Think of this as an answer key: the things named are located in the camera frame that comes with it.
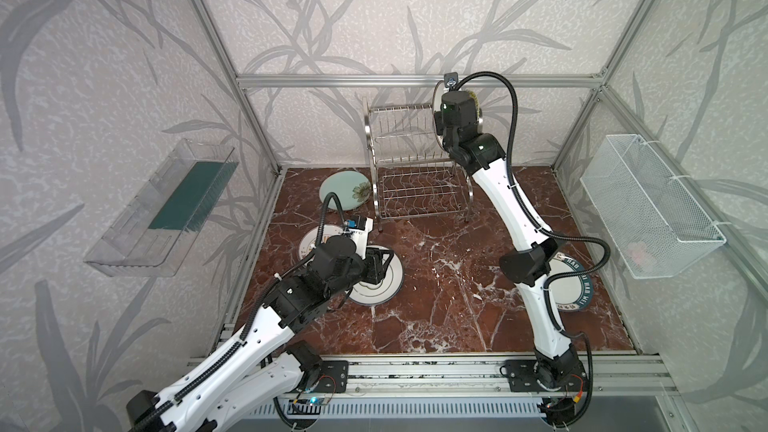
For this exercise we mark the large orange sun plate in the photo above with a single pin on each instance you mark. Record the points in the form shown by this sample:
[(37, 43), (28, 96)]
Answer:
[(438, 91)]

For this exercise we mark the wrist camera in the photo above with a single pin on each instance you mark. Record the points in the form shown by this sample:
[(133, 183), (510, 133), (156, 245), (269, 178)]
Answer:
[(357, 228), (450, 81)]

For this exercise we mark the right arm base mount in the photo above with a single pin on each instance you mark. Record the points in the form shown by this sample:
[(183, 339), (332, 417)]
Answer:
[(542, 376)]

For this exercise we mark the clear plastic tray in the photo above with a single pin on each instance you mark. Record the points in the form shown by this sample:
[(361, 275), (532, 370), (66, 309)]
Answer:
[(154, 233)]

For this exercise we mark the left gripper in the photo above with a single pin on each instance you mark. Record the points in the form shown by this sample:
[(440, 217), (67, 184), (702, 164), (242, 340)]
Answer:
[(372, 267)]

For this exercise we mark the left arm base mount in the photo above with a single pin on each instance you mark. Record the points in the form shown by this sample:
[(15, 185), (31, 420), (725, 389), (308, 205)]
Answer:
[(329, 376)]

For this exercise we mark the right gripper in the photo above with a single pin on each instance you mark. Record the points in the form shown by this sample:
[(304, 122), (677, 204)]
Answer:
[(438, 123)]

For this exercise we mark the small orange sun plate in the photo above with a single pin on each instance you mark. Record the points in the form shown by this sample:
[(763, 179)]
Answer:
[(309, 241)]

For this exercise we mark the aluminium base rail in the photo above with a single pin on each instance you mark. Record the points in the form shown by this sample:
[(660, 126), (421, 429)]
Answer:
[(455, 375)]

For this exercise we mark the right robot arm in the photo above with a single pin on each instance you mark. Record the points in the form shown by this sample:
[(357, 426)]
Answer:
[(528, 265)]

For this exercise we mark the white plate green rim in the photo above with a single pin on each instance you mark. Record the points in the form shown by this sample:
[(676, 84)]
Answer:
[(571, 294)]

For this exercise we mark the yellow green striped plate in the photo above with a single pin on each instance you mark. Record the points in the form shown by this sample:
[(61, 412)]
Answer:
[(478, 110)]

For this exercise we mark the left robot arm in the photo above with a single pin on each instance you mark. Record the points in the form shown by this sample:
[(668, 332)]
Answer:
[(260, 363)]

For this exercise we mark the stainless steel dish rack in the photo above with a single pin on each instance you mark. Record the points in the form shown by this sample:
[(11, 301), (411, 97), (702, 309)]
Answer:
[(412, 176)]

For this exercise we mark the light green flower plate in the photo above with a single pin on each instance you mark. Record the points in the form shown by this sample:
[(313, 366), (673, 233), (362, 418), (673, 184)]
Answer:
[(351, 187)]

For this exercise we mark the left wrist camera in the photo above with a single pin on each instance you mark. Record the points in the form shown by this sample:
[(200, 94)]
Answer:
[(357, 228)]

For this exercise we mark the white wire mesh basket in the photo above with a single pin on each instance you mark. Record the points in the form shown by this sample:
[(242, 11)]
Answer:
[(658, 227)]

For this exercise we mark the white plate green emblem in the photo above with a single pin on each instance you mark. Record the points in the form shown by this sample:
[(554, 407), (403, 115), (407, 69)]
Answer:
[(369, 294)]

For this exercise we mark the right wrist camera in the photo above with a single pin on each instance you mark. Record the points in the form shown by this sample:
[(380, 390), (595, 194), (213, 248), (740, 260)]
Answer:
[(450, 81)]

